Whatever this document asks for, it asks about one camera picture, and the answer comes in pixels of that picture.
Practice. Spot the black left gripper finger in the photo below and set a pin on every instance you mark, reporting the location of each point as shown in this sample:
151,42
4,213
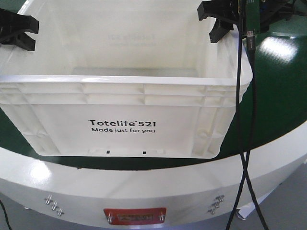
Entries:
21,40
12,24

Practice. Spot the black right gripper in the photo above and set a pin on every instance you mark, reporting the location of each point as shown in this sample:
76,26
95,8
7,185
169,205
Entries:
229,13

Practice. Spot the white Totelife plastic tote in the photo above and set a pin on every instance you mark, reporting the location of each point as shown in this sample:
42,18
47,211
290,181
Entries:
121,78

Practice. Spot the white conveyor outer rim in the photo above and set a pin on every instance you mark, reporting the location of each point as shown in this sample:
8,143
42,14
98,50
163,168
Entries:
189,193

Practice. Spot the red label plate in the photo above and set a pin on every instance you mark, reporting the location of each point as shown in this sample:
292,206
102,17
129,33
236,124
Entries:
137,216

